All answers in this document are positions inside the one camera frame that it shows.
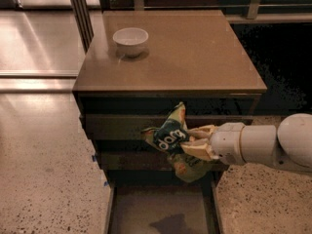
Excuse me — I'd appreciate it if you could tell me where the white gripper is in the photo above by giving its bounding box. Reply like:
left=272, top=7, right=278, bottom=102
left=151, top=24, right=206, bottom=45
left=180, top=123, right=245, bottom=165

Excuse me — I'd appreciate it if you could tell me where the green rice chip bag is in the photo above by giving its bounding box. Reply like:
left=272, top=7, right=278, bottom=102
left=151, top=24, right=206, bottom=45
left=141, top=102, right=218, bottom=182

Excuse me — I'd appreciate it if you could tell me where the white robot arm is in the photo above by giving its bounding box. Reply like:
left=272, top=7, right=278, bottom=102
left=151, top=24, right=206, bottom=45
left=180, top=113, right=312, bottom=175

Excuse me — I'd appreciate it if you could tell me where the brown drawer cabinet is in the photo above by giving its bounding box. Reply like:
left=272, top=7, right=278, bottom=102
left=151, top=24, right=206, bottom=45
left=72, top=9, right=268, bottom=234

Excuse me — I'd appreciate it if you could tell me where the middle drawer front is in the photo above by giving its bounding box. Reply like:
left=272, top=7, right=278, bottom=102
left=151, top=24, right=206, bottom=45
left=96, top=151, right=236, bottom=173

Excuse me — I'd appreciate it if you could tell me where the open bottom drawer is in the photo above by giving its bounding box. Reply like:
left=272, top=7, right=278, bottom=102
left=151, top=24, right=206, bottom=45
left=103, top=178, right=223, bottom=234

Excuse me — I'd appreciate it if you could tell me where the top drawer front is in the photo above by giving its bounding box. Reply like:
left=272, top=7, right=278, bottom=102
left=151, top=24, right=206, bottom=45
left=80, top=114, right=254, bottom=140

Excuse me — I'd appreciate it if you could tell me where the white ceramic bowl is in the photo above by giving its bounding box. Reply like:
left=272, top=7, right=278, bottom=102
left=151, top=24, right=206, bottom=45
left=113, top=27, right=149, bottom=58

